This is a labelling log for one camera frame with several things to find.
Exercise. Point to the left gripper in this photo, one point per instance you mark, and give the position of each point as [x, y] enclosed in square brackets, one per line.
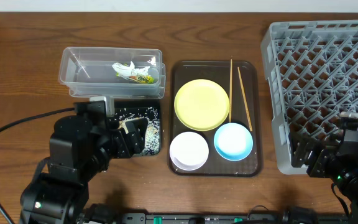
[124, 137]

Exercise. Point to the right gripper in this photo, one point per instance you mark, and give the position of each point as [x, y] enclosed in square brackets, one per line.
[317, 154]

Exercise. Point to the green orange snack wrapper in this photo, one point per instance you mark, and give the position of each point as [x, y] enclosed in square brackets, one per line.
[143, 79]

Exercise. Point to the white bowl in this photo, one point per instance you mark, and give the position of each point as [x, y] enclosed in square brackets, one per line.
[189, 151]

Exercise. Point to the white tissue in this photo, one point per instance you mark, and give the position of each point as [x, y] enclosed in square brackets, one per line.
[129, 70]

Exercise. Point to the light blue bowl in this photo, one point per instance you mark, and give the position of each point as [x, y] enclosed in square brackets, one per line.
[233, 142]

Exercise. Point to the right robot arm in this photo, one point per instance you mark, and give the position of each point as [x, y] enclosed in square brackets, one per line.
[347, 184]

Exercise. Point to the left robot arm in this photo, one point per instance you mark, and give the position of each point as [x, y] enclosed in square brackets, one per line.
[81, 146]

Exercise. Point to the black waste tray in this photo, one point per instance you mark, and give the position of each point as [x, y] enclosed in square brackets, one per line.
[134, 104]

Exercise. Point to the grey plastic dishwasher rack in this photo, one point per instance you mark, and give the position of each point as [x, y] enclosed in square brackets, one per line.
[312, 71]

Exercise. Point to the spilled rice pile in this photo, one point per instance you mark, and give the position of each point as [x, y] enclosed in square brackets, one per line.
[152, 136]

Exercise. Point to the yellow plate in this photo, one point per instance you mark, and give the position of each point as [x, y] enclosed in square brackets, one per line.
[201, 104]

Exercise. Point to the clear plastic bin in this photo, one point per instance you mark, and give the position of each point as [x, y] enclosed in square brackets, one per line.
[87, 72]

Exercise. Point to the dark brown serving tray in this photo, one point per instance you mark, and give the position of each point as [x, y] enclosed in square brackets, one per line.
[244, 79]

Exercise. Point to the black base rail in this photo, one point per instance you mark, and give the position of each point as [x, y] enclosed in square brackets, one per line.
[142, 218]

